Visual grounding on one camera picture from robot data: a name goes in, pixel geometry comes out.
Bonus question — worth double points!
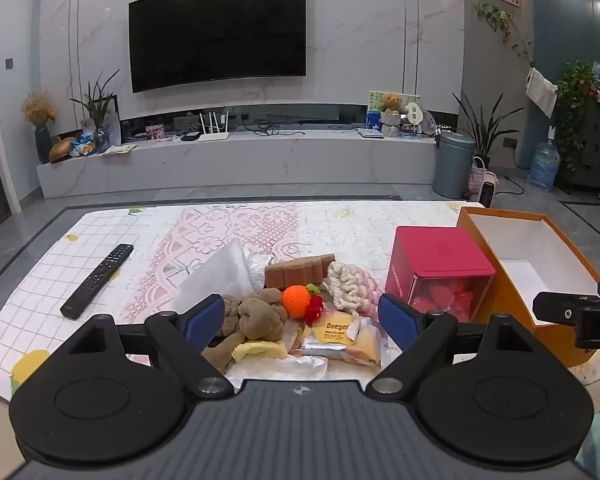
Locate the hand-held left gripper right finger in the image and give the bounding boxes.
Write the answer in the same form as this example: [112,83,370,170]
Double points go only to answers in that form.
[365,294,543,397]

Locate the dark grey cabinet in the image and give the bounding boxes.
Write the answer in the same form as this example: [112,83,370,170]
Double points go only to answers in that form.
[559,94,600,197]

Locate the brown plush toy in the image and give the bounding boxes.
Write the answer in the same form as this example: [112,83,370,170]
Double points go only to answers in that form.
[201,287,289,375]

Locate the orange cardboard box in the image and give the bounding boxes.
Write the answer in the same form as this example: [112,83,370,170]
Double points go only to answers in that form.
[455,206,600,367]

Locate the yellow plush banana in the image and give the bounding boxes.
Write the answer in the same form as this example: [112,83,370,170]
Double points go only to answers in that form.
[234,341,287,362]

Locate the white pink knitted pouch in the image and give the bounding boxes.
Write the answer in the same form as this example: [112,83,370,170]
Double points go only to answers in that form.
[324,261,383,317]

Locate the black power cable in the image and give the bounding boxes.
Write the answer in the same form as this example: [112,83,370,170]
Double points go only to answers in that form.
[499,149,530,197]

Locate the green orchid plant in vase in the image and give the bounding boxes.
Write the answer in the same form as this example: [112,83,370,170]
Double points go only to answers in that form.
[69,69,122,155]

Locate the teddy bear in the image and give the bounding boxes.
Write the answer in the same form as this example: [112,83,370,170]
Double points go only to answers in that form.
[379,92,407,139]

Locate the green picture board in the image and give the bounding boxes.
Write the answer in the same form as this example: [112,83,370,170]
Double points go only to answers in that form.
[368,90,422,132]

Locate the black remote control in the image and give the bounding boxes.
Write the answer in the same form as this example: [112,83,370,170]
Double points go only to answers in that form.
[60,243,135,320]

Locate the blue snack bags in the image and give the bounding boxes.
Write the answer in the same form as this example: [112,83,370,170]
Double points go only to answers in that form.
[71,131,99,157]

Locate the white router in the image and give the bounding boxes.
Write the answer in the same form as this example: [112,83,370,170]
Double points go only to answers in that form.
[198,109,232,142]

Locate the black cables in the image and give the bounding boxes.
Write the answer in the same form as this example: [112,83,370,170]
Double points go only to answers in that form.
[251,119,307,137]

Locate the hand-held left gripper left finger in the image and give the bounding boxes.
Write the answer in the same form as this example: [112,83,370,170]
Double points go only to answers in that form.
[60,294,235,399]

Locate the green pothos plant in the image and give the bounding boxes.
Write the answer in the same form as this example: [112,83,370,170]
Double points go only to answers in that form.
[554,61,600,172]

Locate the red box with clear window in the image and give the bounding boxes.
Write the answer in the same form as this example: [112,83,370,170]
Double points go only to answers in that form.
[384,226,497,323]

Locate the brown round gourd ornament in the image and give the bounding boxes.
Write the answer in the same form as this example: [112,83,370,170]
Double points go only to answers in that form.
[48,136,79,164]

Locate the dried yellow flowers in vase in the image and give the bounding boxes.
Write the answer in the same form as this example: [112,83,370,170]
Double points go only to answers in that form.
[21,90,57,164]

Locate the pink lace printed tablecloth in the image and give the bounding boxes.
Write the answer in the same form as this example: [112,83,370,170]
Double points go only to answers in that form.
[0,201,600,403]

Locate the yellow snack packet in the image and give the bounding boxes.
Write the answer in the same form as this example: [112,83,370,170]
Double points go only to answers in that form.
[289,312,383,367]

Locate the white plastic bag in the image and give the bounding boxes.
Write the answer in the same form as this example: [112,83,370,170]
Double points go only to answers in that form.
[226,354,329,395]

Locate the blue water bottle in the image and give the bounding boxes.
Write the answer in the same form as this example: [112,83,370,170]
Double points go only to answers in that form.
[526,127,562,192]

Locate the grey trash can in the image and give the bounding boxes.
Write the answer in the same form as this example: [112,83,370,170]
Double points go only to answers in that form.
[432,130,477,200]

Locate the pink handbag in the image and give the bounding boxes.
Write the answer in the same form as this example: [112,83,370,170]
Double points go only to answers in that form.
[469,156,488,197]

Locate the red crochet fruit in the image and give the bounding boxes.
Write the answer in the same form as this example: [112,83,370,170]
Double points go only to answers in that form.
[303,284,326,325]

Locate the black wall television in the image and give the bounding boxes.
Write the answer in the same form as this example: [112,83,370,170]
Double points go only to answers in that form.
[128,0,307,94]

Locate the potted snake plant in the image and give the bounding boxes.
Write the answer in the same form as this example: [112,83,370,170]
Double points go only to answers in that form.
[451,91,527,172]

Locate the clear plastic bag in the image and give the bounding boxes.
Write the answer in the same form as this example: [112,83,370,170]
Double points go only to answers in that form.
[172,239,276,313]

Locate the white marble TV console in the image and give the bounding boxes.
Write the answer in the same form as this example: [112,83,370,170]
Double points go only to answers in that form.
[36,129,438,200]

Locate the orange crochet fruit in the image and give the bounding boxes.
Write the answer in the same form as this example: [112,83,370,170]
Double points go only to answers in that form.
[281,285,313,318]

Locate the white hanging towel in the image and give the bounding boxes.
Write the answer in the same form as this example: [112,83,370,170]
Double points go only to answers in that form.
[524,66,559,119]

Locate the hanging vine plant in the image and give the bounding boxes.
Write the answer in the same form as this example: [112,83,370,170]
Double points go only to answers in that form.
[474,2,537,69]

